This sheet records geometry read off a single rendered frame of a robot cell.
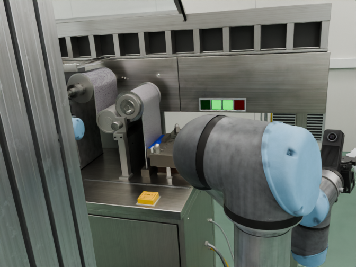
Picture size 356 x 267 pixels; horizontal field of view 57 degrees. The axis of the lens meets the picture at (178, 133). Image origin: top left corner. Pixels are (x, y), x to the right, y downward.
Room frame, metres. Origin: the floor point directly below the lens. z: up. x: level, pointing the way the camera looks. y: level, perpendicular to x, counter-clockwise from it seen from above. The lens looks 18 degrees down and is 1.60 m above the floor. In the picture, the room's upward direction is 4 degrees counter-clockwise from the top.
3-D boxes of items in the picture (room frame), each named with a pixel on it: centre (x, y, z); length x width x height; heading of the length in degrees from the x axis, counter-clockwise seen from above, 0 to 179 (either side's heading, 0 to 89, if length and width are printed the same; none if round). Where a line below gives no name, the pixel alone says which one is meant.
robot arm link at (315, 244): (0.65, -0.27, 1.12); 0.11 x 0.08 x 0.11; 50
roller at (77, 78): (1.72, 0.42, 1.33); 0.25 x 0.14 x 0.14; 162
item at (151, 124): (1.62, 0.13, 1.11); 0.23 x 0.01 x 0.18; 162
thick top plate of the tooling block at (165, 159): (1.62, 0.00, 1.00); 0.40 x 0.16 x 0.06; 162
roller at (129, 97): (1.63, 0.19, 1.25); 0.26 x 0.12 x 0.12; 162
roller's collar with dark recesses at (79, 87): (1.57, 0.47, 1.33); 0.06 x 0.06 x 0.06; 72
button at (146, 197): (1.24, 0.14, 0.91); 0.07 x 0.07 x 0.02; 72
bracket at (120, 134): (1.49, 0.27, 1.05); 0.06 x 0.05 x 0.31; 162
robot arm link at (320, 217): (0.63, -0.29, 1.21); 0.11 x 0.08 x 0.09; 140
